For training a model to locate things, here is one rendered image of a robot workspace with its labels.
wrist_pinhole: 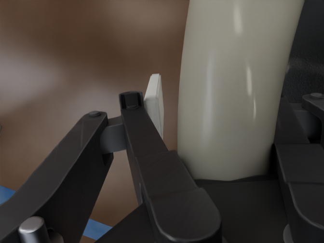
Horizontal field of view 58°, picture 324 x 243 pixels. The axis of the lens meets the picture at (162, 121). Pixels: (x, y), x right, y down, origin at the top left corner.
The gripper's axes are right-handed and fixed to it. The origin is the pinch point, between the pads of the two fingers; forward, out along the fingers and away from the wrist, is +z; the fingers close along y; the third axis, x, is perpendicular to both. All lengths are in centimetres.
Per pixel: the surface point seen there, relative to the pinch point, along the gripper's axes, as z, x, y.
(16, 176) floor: 88, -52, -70
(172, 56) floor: 85, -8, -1
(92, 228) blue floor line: 85, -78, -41
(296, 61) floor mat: 80, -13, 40
